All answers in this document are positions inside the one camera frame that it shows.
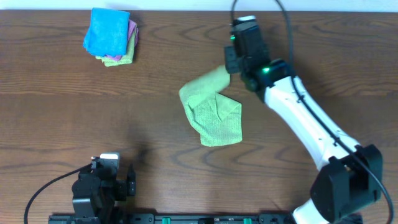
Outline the green microfiber cloth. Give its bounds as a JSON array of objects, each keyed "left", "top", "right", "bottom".
[{"left": 179, "top": 65, "right": 243, "bottom": 147}]

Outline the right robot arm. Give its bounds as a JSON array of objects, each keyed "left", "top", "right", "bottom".
[{"left": 224, "top": 46, "right": 385, "bottom": 223}]

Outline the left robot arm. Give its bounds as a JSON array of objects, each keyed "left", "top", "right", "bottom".
[{"left": 70, "top": 162, "right": 136, "bottom": 224}]

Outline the folded light green cloth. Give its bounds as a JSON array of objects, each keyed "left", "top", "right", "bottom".
[{"left": 95, "top": 29, "right": 139, "bottom": 67}]

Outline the folded purple cloth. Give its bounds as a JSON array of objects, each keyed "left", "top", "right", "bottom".
[{"left": 106, "top": 20, "right": 137, "bottom": 61}]

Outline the folded blue cloth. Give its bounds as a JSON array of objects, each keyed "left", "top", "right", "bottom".
[{"left": 83, "top": 7, "right": 130, "bottom": 57}]

